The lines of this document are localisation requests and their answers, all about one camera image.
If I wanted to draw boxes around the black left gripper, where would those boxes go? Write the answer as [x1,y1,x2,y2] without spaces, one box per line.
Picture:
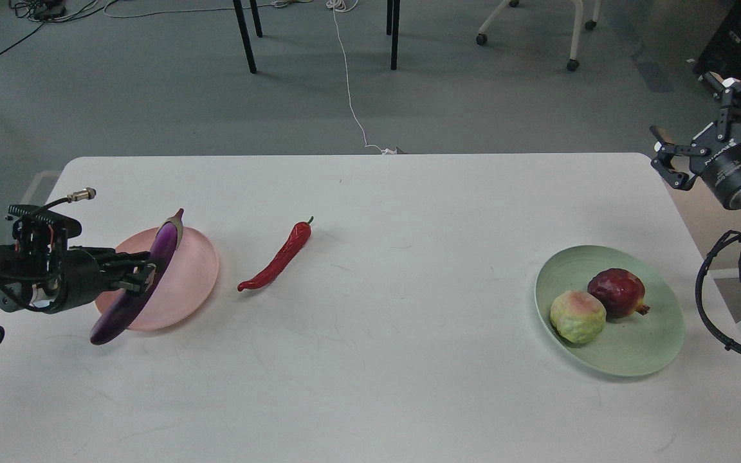
[55,248,157,313]

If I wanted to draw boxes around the purple eggplant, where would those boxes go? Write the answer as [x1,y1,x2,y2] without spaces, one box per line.
[90,208,183,345]

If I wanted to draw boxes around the red pomegranate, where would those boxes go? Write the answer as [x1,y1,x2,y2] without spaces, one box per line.
[587,268,650,320]

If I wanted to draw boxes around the green pink custard apple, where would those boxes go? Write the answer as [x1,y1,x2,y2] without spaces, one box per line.
[548,290,607,345]

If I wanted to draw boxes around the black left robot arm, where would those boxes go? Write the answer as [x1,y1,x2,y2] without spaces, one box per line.
[0,187,165,344]

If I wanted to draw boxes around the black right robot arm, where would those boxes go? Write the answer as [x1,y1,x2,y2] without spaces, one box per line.
[650,71,741,355]

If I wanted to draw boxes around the pink plate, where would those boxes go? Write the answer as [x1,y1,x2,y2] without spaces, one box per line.
[129,228,219,331]

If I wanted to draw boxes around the white wheeled chair base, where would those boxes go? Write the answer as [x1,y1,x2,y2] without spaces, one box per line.
[475,1,605,73]

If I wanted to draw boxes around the red chili pepper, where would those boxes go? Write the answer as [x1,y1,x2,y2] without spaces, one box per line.
[236,216,315,292]

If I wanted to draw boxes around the green plate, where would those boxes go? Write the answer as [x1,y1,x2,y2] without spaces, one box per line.
[535,245,686,376]

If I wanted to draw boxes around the black table leg left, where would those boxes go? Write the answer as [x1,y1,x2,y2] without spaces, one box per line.
[232,0,264,75]

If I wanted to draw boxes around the black table leg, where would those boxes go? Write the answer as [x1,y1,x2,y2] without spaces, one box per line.
[232,0,264,75]
[386,0,401,71]

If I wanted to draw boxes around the black table leg right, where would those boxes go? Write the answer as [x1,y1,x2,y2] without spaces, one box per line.
[386,0,401,71]

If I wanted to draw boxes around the black floor cables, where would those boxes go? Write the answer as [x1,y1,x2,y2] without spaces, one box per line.
[0,0,275,75]

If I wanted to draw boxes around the white floor cable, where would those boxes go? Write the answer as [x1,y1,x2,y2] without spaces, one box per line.
[325,0,405,156]

